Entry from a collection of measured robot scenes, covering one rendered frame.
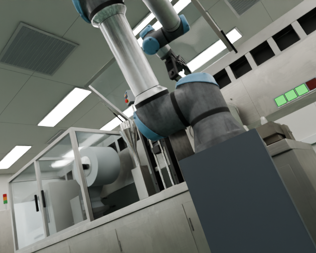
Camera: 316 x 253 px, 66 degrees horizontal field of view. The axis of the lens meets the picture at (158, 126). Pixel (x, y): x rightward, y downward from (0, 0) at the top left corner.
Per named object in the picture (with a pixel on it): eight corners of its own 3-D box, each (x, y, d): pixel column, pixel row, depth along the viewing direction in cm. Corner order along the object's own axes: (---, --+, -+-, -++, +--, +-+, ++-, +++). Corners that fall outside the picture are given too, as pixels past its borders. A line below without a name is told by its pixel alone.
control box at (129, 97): (125, 106, 182) (121, 95, 185) (133, 105, 185) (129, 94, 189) (128, 101, 176) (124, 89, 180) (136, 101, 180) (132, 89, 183)
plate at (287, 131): (290, 145, 122) (279, 125, 126) (294, 145, 130) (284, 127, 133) (295, 143, 121) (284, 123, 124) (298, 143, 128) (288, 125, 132)
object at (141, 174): (136, 208, 170) (116, 134, 189) (149, 205, 181) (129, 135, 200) (150, 202, 162) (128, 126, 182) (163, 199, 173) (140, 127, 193)
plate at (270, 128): (245, 146, 119) (239, 135, 121) (267, 147, 151) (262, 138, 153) (276, 132, 111) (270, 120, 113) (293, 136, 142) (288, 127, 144)
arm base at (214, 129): (246, 133, 57) (228, 97, 61) (189, 157, 63) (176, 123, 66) (253, 141, 71) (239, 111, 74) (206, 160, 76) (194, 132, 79)
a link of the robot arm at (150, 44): (160, 29, 101) (160, 24, 110) (137, 44, 104) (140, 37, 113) (169, 46, 104) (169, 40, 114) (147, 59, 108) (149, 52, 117)
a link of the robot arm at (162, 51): (164, 44, 115) (151, 55, 119) (170, 52, 117) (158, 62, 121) (166, 39, 121) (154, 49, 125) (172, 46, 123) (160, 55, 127)
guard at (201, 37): (88, 85, 204) (88, 85, 205) (131, 121, 225) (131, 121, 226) (186, -8, 149) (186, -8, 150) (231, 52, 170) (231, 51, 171)
